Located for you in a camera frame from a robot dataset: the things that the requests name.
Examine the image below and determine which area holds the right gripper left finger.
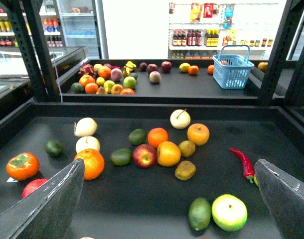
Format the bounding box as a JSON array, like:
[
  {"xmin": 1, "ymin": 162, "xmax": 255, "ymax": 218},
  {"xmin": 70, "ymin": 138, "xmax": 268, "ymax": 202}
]
[{"xmin": 0, "ymin": 159, "xmax": 85, "ymax": 239}]

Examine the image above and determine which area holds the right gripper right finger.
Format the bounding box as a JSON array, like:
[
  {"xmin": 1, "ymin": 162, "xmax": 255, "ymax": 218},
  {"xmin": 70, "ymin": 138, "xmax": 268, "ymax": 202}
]
[{"xmin": 254, "ymin": 159, "xmax": 304, "ymax": 239}]

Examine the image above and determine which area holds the red pomegranate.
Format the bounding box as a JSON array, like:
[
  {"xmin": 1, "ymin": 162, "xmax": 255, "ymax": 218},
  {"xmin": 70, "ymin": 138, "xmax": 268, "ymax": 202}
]
[{"xmin": 21, "ymin": 178, "xmax": 48, "ymax": 198}]

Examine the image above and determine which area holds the yellow pear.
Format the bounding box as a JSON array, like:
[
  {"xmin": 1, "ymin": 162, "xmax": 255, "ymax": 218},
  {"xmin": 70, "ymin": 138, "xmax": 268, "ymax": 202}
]
[{"xmin": 253, "ymin": 175, "xmax": 259, "ymax": 187}]

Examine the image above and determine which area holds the orange persimmon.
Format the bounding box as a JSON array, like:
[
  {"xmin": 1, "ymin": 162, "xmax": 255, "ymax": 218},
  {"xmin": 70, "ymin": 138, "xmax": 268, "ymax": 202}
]
[{"xmin": 6, "ymin": 152, "xmax": 40, "ymax": 181}]

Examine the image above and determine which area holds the red chili pepper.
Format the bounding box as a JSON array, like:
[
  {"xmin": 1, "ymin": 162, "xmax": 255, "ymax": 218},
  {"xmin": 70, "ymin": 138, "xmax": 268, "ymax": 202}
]
[{"xmin": 229, "ymin": 147, "xmax": 255, "ymax": 184}]

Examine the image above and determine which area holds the green apple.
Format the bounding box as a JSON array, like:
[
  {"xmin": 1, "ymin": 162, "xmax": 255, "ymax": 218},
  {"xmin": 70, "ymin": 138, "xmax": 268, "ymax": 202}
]
[{"xmin": 212, "ymin": 194, "xmax": 248, "ymax": 232}]

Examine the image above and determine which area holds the dark avocado far left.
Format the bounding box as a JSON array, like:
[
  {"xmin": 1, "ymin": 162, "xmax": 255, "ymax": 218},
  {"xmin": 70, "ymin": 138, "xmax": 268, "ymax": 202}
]
[{"xmin": 45, "ymin": 140, "xmax": 63, "ymax": 157}]

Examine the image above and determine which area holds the large orange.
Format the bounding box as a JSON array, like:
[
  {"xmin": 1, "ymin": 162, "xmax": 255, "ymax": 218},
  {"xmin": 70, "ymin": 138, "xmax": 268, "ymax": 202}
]
[{"xmin": 73, "ymin": 148, "xmax": 105, "ymax": 180}]

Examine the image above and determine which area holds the white pear left front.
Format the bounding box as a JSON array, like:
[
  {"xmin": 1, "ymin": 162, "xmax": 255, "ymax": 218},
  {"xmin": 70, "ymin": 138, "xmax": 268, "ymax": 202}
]
[{"xmin": 75, "ymin": 136, "xmax": 100, "ymax": 153}]

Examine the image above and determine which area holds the green lime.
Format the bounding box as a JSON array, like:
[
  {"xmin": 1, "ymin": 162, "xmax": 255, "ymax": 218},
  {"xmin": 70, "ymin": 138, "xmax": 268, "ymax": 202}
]
[{"xmin": 188, "ymin": 197, "xmax": 211, "ymax": 231}]

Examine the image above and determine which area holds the white pear left back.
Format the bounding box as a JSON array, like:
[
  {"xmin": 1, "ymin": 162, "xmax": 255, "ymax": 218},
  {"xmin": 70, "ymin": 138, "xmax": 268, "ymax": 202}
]
[{"xmin": 74, "ymin": 118, "xmax": 98, "ymax": 137}]

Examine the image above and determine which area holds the green avocado front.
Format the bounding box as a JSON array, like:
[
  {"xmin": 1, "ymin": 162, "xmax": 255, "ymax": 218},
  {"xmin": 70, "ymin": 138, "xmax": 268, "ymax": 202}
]
[{"xmin": 110, "ymin": 148, "xmax": 133, "ymax": 166}]

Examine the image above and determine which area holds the green avocado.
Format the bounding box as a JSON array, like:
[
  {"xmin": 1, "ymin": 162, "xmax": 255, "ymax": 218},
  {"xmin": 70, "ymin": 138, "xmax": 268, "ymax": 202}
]
[
  {"xmin": 110, "ymin": 148, "xmax": 133, "ymax": 166},
  {"xmin": 128, "ymin": 128, "xmax": 147, "ymax": 145}
]

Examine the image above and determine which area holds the kiwi lower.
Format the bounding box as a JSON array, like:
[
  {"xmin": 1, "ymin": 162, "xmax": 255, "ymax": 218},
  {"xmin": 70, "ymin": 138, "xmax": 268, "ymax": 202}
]
[{"xmin": 174, "ymin": 160, "xmax": 196, "ymax": 181}]

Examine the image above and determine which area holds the kiwi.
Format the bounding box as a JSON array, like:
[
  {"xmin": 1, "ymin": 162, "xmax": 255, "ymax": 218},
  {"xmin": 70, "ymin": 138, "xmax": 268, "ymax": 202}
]
[
  {"xmin": 174, "ymin": 160, "xmax": 196, "ymax": 181},
  {"xmin": 178, "ymin": 140, "xmax": 196, "ymax": 157}
]

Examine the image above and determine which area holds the orange apple-shaped fruit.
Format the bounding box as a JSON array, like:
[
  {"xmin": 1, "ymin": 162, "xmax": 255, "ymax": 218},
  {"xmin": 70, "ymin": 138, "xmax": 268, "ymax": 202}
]
[{"xmin": 187, "ymin": 123, "xmax": 210, "ymax": 146}]

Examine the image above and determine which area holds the red apple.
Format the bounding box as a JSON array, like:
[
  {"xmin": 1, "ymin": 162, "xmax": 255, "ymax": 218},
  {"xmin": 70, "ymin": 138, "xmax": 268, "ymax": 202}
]
[{"xmin": 132, "ymin": 144, "xmax": 157, "ymax": 168}]

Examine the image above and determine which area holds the kiwi upper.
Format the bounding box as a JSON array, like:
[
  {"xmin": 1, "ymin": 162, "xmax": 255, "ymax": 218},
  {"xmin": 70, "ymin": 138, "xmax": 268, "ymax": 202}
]
[{"xmin": 178, "ymin": 140, "xmax": 196, "ymax": 157}]

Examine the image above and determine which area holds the green avocado back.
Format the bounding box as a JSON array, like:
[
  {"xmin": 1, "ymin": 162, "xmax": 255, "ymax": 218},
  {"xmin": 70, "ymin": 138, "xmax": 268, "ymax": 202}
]
[{"xmin": 128, "ymin": 128, "xmax": 147, "ymax": 145}]

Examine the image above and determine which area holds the orange fruit centre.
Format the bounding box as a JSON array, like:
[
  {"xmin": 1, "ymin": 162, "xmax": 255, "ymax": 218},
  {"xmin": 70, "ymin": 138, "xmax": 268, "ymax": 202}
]
[{"xmin": 157, "ymin": 141, "xmax": 181, "ymax": 167}]

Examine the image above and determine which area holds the orange tangerine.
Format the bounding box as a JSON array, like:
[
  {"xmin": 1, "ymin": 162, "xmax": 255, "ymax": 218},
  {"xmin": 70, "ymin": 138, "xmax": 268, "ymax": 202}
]
[{"xmin": 148, "ymin": 127, "xmax": 169, "ymax": 148}]

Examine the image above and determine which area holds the white pear with stem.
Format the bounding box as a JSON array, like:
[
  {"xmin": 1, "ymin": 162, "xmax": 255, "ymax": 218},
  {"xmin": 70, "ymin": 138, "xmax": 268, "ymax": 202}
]
[{"xmin": 170, "ymin": 109, "xmax": 191, "ymax": 129}]

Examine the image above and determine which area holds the small blue basket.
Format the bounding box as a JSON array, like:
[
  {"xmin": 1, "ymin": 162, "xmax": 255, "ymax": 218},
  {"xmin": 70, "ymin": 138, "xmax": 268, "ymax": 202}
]
[{"xmin": 212, "ymin": 45, "xmax": 254, "ymax": 90}]

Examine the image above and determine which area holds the black metal shelf frame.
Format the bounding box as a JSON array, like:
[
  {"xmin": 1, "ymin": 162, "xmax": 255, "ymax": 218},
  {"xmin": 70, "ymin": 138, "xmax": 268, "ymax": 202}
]
[{"xmin": 0, "ymin": 0, "xmax": 304, "ymax": 150}]

